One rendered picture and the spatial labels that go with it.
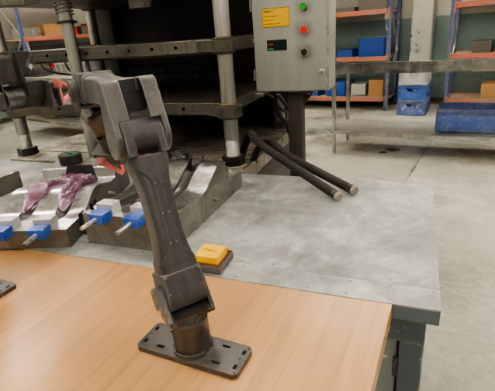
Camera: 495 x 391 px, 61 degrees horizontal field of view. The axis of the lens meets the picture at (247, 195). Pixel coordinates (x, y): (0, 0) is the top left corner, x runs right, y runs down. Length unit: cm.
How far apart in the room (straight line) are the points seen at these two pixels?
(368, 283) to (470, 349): 121
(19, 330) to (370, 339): 67
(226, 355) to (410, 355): 44
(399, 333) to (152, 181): 61
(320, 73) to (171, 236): 115
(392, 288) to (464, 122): 371
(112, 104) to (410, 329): 73
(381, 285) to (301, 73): 102
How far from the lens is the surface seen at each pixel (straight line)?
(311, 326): 83
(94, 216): 115
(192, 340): 74
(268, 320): 84
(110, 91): 70
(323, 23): 170
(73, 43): 212
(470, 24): 741
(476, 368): 203
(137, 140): 69
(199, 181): 127
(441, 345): 210
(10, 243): 133
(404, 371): 107
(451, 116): 455
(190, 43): 183
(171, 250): 70
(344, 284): 94
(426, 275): 100
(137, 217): 108
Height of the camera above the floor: 132
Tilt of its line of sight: 21 degrees down
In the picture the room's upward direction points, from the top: 4 degrees counter-clockwise
